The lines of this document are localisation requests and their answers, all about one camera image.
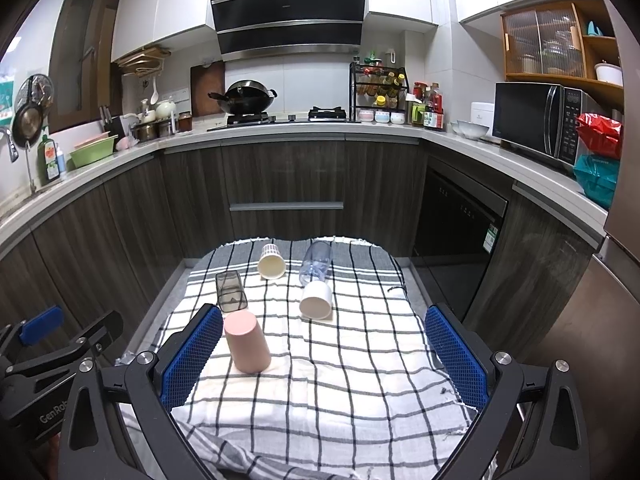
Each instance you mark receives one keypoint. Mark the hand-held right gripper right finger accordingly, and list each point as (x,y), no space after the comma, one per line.
(457,355)

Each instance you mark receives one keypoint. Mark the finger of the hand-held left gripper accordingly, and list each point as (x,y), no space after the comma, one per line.
(100,330)
(42,324)

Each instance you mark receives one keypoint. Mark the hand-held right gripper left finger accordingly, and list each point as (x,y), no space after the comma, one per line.
(192,355)

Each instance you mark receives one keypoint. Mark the pink cup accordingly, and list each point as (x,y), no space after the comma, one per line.
(247,345)

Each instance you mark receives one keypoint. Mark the dark transparent rectangular cup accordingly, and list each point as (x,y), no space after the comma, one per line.
(231,292)

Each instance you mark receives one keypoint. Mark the cream ribbed cup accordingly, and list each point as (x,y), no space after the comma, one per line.
(271,264)

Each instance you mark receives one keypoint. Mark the white cup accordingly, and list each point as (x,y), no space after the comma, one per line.
(316,301)

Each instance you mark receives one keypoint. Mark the clear bluish plastic cup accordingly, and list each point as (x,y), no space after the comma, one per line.
(315,260)

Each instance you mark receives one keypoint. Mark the grey striped cloth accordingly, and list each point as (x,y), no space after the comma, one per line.
(225,452)

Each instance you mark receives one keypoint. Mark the black white checked cloth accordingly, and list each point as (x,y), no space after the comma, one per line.
(350,360)

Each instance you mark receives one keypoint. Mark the black built-in dishwasher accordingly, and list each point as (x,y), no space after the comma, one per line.
(450,240)

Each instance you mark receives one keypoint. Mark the small white blue bottle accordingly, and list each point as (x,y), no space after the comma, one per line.
(61,162)

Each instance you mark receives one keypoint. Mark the green dish soap bottle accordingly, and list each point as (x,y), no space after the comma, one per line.
(50,160)

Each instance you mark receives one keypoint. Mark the green plastic basin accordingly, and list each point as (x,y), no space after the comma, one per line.
(92,156)

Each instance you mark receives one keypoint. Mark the chrome faucet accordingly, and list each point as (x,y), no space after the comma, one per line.
(10,142)

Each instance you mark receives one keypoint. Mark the dark wood base cabinets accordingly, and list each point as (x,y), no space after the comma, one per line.
(285,175)

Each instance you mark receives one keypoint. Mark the black knife block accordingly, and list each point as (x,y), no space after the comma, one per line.
(117,127)

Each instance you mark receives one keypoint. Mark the steel pot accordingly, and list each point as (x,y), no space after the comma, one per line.
(145,131)

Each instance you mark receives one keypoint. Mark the hanging frying pan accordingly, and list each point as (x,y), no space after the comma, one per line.
(27,120)

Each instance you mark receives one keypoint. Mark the teal plastic bag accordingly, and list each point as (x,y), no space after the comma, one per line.
(597,180)

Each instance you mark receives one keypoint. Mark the brown jar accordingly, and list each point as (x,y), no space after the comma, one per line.
(185,122)

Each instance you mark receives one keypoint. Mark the stack of white bowls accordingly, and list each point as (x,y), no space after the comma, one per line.
(470,130)

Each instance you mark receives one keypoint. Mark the white teapot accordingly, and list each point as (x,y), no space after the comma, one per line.
(166,110)

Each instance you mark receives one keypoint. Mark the white ladle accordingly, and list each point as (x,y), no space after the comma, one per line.
(155,91)

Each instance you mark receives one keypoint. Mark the group of condiment bottles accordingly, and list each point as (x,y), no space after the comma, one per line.
(430,107)

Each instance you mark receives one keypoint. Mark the black microwave oven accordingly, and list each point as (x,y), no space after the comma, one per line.
(525,115)

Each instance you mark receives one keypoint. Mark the black gas cooktop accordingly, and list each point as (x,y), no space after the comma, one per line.
(290,119)

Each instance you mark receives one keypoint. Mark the red plastic bag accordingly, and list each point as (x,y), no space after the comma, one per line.
(600,135)

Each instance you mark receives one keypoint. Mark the black wok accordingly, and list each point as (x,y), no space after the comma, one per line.
(247,97)

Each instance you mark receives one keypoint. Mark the brown cutting board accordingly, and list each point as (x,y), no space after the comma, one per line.
(205,87)

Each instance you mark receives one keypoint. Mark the wooden framed window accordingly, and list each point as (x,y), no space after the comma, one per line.
(75,60)

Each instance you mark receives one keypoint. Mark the black spice rack with bottles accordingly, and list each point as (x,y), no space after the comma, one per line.
(380,91)

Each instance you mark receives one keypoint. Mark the white pot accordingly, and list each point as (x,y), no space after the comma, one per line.
(609,74)

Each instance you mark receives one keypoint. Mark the white upper cabinets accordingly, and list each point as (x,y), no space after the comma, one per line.
(165,0)

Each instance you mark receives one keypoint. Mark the black range hood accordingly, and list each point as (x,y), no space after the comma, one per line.
(287,15)

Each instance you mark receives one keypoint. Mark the wall rack of wooden boards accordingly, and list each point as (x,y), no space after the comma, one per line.
(145,60)

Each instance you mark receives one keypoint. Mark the wooden wall cabinet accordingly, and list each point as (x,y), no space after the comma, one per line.
(545,45)

